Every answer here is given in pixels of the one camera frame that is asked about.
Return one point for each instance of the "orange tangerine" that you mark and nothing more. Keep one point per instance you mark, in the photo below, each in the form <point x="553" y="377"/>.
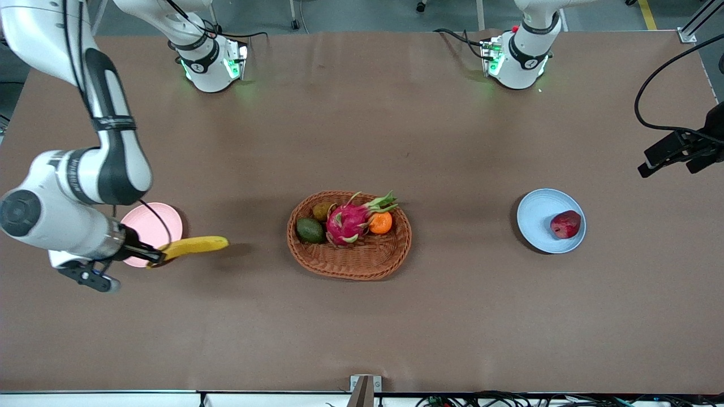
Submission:
<point x="382" y="223"/>

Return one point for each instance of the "dark red apple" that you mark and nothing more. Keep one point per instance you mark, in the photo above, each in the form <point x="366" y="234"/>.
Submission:
<point x="565" y="224"/>

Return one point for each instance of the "metal table edge bracket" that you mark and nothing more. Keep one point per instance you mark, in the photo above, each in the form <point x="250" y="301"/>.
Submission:
<point x="362" y="390"/>

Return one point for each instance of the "white furniture leg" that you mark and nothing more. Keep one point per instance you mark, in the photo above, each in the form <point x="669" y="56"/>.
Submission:
<point x="481" y="14"/>

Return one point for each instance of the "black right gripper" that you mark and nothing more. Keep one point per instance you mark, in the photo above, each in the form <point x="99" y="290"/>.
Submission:
<point x="133" y="249"/>

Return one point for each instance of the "yellow banana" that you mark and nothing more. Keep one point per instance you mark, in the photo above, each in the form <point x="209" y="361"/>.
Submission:
<point x="198" y="245"/>

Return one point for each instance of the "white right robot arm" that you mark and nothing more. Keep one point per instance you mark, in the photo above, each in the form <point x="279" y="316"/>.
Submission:
<point x="34" y="226"/>

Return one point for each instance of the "light blue plate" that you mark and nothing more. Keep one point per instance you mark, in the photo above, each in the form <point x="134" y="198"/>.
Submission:
<point x="534" y="220"/>

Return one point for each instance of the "green avocado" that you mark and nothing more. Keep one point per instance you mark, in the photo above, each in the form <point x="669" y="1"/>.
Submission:
<point x="310" y="230"/>

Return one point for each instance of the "pink plate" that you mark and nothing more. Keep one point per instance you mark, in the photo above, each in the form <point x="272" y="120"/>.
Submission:
<point x="155" y="223"/>

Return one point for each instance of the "pink dragon fruit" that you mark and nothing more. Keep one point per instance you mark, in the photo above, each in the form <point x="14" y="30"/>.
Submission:
<point x="348" y="221"/>

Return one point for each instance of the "white table frame rail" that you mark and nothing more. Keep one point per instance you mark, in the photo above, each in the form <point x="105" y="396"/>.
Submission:
<point x="113" y="400"/>

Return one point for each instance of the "aluminium frame post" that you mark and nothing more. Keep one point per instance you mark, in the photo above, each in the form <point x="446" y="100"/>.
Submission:
<point x="693" y="28"/>

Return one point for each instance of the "brown table cover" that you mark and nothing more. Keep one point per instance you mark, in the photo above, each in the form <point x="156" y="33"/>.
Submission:
<point x="362" y="339"/>

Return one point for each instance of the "brown wicker basket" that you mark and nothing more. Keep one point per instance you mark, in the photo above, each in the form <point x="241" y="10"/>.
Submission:
<point x="350" y="260"/>

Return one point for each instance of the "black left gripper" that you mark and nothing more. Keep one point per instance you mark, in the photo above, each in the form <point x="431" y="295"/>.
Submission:
<point x="714" y="131"/>

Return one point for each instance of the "brown kiwi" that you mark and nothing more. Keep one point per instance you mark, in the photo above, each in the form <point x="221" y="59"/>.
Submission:
<point x="321" y="211"/>

